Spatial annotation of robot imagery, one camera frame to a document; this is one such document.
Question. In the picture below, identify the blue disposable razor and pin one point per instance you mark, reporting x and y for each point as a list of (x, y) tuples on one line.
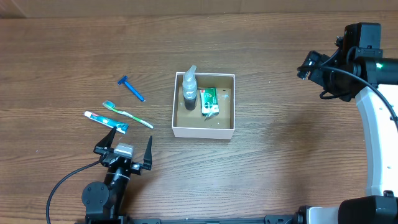
[(123, 81)]

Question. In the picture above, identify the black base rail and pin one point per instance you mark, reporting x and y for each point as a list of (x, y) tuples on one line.
[(268, 219)]

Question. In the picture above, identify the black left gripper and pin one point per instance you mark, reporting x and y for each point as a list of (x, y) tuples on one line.
[(137, 168)]

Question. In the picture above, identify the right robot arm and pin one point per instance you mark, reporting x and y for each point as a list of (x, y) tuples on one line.
[(378, 111)]

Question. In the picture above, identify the green white toothbrush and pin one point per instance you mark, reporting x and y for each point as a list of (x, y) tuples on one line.
[(111, 106)]

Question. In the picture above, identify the green soap bar pack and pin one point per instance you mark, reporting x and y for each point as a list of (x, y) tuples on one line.
[(209, 102)]

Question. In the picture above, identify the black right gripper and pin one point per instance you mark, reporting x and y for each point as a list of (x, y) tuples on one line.
[(344, 95)]

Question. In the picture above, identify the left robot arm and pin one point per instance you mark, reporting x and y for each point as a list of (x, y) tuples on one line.
[(103, 200)]

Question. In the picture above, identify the clear soap pump bottle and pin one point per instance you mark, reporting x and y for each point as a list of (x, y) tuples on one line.
[(189, 88)]

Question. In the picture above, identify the white green toothpaste tube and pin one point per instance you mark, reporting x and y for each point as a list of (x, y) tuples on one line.
[(120, 127)]

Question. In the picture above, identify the white cardboard box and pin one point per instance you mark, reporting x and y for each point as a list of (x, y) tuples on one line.
[(192, 124)]

